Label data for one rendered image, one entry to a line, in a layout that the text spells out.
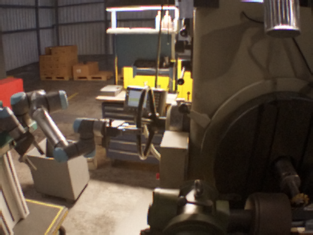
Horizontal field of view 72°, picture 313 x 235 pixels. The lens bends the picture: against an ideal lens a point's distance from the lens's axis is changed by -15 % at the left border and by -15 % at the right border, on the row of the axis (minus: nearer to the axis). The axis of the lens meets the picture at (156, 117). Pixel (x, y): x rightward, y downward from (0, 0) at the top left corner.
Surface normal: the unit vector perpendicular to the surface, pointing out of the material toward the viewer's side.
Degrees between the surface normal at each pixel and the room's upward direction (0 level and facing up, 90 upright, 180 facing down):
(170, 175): 90
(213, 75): 90
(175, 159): 90
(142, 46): 90
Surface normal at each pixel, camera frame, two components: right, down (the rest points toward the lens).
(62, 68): -0.22, 0.36
